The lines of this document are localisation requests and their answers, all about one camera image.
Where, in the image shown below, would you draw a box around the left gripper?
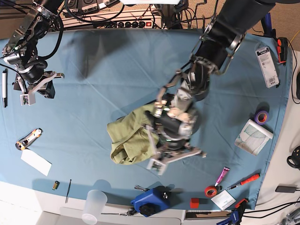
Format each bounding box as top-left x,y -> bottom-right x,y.
145,117 -> 207,163

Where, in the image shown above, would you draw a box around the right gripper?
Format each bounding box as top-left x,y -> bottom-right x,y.
15,65 -> 65,99

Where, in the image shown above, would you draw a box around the olive green t-shirt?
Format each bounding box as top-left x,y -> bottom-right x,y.
107,104 -> 155,165

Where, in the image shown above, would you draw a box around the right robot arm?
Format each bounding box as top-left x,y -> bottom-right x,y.
2,0 -> 64,102

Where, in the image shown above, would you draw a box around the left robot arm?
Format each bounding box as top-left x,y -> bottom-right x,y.
145,0 -> 276,167

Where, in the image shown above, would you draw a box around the black and white marker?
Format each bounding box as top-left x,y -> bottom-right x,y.
2,69 -> 8,108

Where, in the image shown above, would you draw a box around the light blue table cloth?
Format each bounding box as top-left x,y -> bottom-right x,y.
0,29 -> 293,209

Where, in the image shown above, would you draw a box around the orange grey utility knife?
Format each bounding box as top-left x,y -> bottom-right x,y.
15,128 -> 43,150

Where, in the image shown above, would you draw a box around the blue plastic clamp device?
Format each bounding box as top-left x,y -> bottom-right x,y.
130,185 -> 171,217

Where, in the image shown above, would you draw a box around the pink glue tube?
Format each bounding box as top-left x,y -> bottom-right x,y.
214,167 -> 230,187

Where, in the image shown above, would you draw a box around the white paper card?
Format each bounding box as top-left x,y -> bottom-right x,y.
21,149 -> 52,176

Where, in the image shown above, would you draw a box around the red tape roll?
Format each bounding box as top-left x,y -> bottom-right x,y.
204,186 -> 218,198

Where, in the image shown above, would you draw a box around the red cube block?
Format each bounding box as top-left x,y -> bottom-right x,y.
190,198 -> 200,209

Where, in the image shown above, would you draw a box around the rolled printed paper sheet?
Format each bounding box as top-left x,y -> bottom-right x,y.
234,119 -> 274,156

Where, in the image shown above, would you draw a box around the white square paper note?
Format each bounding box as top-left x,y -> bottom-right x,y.
211,190 -> 236,210

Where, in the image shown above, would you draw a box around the purple tape roll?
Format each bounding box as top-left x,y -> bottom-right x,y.
254,109 -> 269,125

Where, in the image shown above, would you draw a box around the small green battery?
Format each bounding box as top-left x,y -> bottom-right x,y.
52,180 -> 60,191

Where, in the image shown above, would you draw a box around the translucent plastic cup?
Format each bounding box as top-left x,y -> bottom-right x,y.
82,190 -> 107,225

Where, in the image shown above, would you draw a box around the blue orange spring clamp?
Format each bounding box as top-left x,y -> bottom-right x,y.
216,198 -> 248,225

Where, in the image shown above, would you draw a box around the black power strip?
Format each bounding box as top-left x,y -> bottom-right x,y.
104,21 -> 153,29

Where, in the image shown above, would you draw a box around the black tweezers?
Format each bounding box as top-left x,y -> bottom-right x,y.
65,179 -> 72,203

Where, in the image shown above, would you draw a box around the clear plastic package box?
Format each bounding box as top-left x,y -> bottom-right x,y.
255,42 -> 279,88

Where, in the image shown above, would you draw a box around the black power adapter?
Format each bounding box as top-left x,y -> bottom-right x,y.
275,185 -> 299,193

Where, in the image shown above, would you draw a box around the blue black clamp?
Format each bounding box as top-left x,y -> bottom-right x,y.
261,13 -> 276,38

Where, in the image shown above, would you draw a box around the orange black clamp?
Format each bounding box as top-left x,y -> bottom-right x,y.
277,37 -> 288,63

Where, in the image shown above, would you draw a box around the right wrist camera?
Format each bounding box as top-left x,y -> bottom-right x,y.
20,93 -> 36,106

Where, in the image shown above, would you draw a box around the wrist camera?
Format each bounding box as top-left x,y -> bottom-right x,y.
20,93 -> 36,106
147,158 -> 167,176

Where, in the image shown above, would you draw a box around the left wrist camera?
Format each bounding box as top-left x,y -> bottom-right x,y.
147,158 -> 167,176

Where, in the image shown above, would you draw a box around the orange handled screwdriver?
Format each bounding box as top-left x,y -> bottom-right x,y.
226,173 -> 260,190

